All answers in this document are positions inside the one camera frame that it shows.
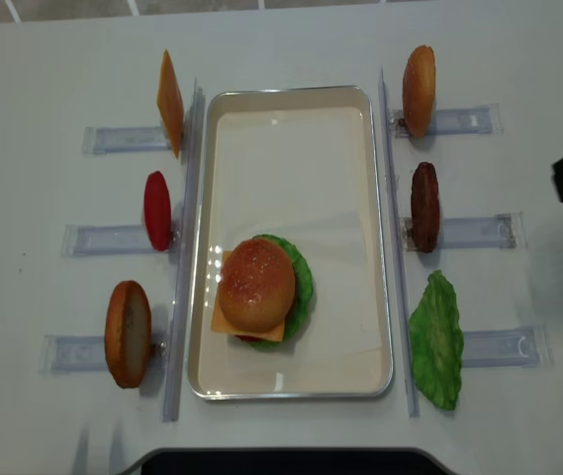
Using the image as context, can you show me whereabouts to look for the sesame top bun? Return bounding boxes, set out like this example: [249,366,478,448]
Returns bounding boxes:
[218,237,296,333]

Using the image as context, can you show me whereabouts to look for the upright brown meat patty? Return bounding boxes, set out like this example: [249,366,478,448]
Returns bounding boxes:
[411,162,440,253]

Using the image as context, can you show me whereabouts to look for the clear holder lettuce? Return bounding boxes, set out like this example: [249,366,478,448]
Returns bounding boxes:
[462,325,553,368]

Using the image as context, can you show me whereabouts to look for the upright green lettuce leaf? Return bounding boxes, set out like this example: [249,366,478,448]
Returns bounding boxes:
[409,270,464,411]

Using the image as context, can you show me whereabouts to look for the green lettuce leaf on stack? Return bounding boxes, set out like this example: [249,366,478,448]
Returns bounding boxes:
[247,234,314,350]

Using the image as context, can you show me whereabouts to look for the red tomato slice on stack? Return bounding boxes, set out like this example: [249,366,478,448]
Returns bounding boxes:
[236,335,261,342]

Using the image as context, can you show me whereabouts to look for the orange cheese slice on stack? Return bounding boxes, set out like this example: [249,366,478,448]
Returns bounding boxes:
[211,250,294,342]

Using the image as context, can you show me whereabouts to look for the upright orange cheese slice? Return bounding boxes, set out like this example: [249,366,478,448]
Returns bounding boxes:
[156,49,185,157]

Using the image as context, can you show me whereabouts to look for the upright red tomato slice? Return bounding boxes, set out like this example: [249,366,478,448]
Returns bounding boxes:
[143,171,172,251]

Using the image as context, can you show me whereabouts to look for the clear holder cheese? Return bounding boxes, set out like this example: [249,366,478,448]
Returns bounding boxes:
[82,126,171,155]

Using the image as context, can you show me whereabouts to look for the clear holder tomato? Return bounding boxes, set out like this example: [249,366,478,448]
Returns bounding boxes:
[61,225,156,257]

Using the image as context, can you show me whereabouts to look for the clear holder right buns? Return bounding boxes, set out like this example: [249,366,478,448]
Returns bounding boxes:
[387,104,504,139]

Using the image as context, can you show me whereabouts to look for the golden bun standing right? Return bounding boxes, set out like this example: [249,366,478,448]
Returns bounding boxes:
[402,46,435,138]

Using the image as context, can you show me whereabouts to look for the cream metal baking tray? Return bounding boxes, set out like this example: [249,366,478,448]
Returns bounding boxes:
[187,85,393,401]

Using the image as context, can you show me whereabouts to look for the brown patty on stack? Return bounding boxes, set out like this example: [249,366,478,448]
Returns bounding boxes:
[285,273,299,323]

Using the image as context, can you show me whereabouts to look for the black monitor bottom edge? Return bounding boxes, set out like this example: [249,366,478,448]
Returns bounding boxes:
[137,449,448,474]

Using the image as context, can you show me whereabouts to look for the upright bottom bun left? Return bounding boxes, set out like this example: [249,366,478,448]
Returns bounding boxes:
[104,280,151,389]

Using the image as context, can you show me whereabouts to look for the clear holder left bun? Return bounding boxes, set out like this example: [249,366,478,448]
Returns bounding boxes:
[40,333,168,375]

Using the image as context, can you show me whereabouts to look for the long clear right rail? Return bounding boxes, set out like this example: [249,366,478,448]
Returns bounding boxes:
[378,68,420,418]

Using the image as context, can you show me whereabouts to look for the long clear rail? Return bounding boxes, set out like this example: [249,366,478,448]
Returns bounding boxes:
[162,83,205,423]
[378,68,420,418]

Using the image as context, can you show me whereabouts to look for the long clear left rail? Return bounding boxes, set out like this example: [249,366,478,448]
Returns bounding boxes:
[162,83,205,423]

